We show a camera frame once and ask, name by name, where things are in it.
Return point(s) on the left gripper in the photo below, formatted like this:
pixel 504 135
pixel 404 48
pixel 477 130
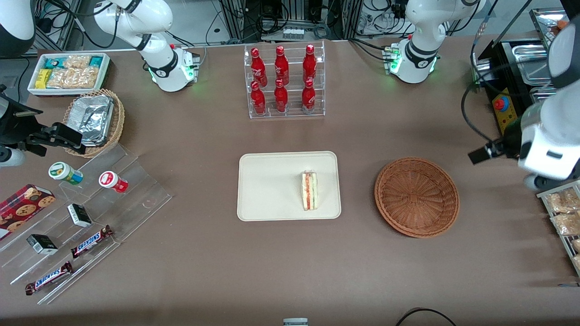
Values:
pixel 510 139

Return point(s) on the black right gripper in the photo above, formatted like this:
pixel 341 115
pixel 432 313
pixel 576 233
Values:
pixel 14 130

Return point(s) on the triangular sandwich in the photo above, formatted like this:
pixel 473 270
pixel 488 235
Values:
pixel 310 190

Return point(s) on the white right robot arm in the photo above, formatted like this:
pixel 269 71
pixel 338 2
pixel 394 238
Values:
pixel 158 18

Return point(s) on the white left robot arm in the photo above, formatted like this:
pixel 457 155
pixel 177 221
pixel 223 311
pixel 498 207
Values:
pixel 423 31

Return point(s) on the light tan wicker basket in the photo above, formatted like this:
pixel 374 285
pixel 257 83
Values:
pixel 118 117

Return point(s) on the brown round wicker basket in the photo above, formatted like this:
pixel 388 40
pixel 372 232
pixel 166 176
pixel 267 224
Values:
pixel 417 199

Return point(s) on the grey tray with pastries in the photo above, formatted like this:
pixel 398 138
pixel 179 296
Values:
pixel 562 242

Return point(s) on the cream rectangular tray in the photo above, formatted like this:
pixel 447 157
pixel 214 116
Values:
pixel 267 185

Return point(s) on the green lidded yogurt cup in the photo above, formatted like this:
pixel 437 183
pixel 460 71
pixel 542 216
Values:
pixel 61 171

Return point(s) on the red emergency stop button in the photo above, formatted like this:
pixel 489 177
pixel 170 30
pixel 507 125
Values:
pixel 500 104

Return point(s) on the stacked aluminium foil trays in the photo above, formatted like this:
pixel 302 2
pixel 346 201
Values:
pixel 93 117

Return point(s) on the white rectangular snack bin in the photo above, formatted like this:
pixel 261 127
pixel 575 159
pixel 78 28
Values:
pixel 34 90

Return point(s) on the yellow snack packet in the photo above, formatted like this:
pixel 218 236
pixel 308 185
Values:
pixel 43 78

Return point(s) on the clear rice cracker bag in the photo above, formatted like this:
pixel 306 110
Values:
pixel 77 61
pixel 74 78

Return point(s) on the red lidded yogurt cup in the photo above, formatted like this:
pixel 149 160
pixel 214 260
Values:
pixel 111 180

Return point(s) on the red chocolate chip cookie box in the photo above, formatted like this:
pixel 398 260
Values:
pixel 22 208

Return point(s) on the stainless steel food pan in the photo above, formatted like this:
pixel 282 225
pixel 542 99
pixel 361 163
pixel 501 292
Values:
pixel 539 93
pixel 530 63

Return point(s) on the small black carton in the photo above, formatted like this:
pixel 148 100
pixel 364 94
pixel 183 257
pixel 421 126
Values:
pixel 79 215
pixel 41 243

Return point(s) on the teal snack packet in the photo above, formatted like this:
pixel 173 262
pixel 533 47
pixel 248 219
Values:
pixel 54 62
pixel 96 61

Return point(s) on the clear bag of pastries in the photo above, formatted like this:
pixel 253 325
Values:
pixel 562 201
pixel 577 245
pixel 566 224
pixel 577 262

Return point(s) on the black hot food warmer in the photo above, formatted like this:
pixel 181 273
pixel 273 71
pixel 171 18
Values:
pixel 505 54

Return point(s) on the clear acrylic stepped stand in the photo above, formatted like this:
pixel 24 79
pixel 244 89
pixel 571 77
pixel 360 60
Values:
pixel 136 199

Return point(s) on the Snickers chocolate bar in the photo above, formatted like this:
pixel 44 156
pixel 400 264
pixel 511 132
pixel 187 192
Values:
pixel 47 278
pixel 90 241

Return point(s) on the orange sausage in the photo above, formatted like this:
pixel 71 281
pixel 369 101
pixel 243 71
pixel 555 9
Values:
pixel 561 25

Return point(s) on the white power strip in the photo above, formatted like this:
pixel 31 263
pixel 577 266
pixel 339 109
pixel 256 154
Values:
pixel 376 22

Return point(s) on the red cola bottle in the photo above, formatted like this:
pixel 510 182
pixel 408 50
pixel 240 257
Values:
pixel 258 68
pixel 258 100
pixel 281 68
pixel 309 65
pixel 281 98
pixel 308 98

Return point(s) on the clear acrylic bottle rack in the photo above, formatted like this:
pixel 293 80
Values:
pixel 294 113

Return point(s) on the grey power strip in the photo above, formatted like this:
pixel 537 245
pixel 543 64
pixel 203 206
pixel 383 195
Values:
pixel 293 33

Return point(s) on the small grey device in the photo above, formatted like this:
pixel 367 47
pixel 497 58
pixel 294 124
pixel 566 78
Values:
pixel 295 322

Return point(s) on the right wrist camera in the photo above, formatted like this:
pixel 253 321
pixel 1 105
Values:
pixel 11 157

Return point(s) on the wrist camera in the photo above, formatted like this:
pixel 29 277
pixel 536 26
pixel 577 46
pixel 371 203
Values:
pixel 534 182
pixel 11 157

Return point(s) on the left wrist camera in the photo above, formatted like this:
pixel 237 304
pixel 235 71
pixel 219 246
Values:
pixel 534 182

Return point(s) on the aluminium frame rack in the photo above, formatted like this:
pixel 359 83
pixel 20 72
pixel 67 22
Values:
pixel 233 22

